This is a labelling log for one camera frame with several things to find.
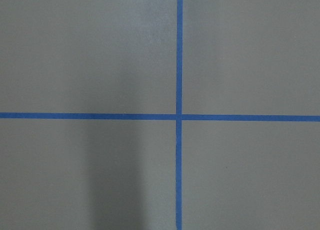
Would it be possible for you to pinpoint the blue tape line crosswise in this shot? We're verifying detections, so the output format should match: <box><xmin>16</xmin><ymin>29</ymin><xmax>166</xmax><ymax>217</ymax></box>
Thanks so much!
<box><xmin>0</xmin><ymin>112</ymin><xmax>320</xmax><ymax>122</ymax></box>

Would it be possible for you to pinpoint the blue tape line lengthwise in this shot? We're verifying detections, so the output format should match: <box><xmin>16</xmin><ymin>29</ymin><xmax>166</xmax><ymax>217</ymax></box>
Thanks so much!
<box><xmin>175</xmin><ymin>0</ymin><xmax>183</xmax><ymax>230</ymax></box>

